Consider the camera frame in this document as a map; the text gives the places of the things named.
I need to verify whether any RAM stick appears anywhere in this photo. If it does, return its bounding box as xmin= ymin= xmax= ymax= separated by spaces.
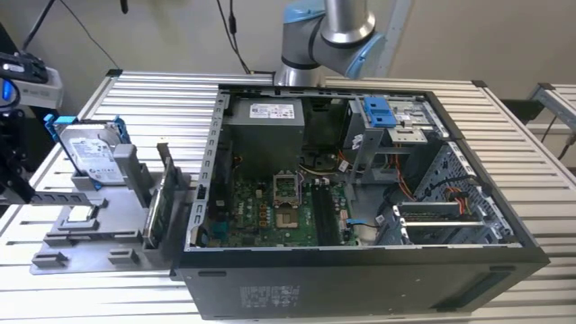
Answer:
xmin=30 ymin=191 xmax=87 ymax=206
xmin=66 ymin=235 xmax=117 ymax=243

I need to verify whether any metal disk bay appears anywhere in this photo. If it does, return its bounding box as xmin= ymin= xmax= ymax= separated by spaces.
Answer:
xmin=387 ymin=199 xmax=495 ymax=246

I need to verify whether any grey parts rack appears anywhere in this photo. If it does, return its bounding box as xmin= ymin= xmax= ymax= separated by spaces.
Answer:
xmin=27 ymin=143 xmax=201 ymax=277

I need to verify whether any metal socket cover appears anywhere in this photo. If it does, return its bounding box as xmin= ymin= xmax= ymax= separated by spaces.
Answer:
xmin=273 ymin=169 xmax=302 ymax=208

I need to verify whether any red and orange wire bundle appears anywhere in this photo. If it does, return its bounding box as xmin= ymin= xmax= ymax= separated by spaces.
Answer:
xmin=445 ymin=186 xmax=473 ymax=216

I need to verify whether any silver metal drive cage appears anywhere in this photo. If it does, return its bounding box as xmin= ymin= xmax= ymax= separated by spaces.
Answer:
xmin=342 ymin=95 xmax=453 ymax=186

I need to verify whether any blue disk carrier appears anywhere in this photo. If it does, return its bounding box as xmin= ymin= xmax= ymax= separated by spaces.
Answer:
xmin=43 ymin=113 xmax=133 ymax=190

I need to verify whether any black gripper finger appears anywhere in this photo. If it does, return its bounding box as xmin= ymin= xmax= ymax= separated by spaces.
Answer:
xmin=0 ymin=148 xmax=37 ymax=205

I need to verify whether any graphics card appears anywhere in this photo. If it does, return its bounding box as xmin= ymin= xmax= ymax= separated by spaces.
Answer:
xmin=141 ymin=142 xmax=182 ymax=251

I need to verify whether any thin black wall wire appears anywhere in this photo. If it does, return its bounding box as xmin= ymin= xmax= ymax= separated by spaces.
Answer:
xmin=66 ymin=0 xmax=123 ymax=72

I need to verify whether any metal slat side table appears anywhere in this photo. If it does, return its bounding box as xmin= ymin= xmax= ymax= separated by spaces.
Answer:
xmin=526 ymin=82 xmax=576 ymax=138

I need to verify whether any black PC case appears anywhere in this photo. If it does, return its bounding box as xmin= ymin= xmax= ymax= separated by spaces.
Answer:
xmin=169 ymin=82 xmax=553 ymax=321

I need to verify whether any CPU socket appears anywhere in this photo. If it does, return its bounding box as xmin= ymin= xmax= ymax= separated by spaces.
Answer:
xmin=275 ymin=209 xmax=301 ymax=231

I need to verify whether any blue drive latch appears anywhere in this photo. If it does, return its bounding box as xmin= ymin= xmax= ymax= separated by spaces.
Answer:
xmin=362 ymin=96 xmax=398 ymax=130

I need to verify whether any wire with blue tab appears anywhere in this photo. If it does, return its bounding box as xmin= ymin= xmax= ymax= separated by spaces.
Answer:
xmin=345 ymin=217 xmax=382 ymax=229

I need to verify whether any grey power supply unit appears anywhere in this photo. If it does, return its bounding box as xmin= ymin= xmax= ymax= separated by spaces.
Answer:
xmin=223 ymin=97 xmax=309 ymax=178

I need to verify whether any black cooler fan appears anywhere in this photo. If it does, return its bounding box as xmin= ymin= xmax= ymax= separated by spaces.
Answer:
xmin=299 ymin=148 xmax=339 ymax=175

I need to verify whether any green motherboard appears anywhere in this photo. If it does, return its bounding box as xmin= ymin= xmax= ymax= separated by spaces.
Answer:
xmin=205 ymin=148 xmax=362 ymax=248

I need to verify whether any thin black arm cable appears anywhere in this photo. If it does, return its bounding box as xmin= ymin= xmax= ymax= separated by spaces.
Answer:
xmin=215 ymin=0 xmax=254 ymax=76

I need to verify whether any silver CPU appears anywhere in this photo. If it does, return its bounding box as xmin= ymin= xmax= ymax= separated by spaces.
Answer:
xmin=66 ymin=205 xmax=98 ymax=224

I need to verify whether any silver hard disk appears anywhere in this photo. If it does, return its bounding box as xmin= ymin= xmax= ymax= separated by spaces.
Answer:
xmin=53 ymin=121 xmax=127 ymax=186

